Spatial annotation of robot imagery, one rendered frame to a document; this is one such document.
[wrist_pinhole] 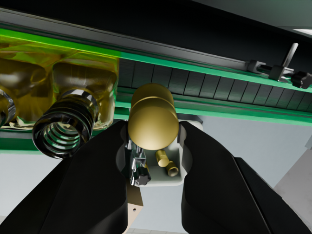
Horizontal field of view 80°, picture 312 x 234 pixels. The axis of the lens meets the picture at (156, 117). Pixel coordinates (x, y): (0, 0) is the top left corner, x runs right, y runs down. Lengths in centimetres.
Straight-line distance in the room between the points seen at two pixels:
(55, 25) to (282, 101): 53
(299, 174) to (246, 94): 219
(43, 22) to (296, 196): 260
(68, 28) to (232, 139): 61
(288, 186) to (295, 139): 174
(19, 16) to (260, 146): 81
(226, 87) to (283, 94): 17
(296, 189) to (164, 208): 199
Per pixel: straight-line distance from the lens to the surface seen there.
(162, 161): 58
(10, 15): 39
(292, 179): 266
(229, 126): 70
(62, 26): 37
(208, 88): 44
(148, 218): 87
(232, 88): 47
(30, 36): 29
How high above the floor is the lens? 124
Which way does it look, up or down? 60 degrees down
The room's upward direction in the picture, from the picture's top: 151 degrees clockwise
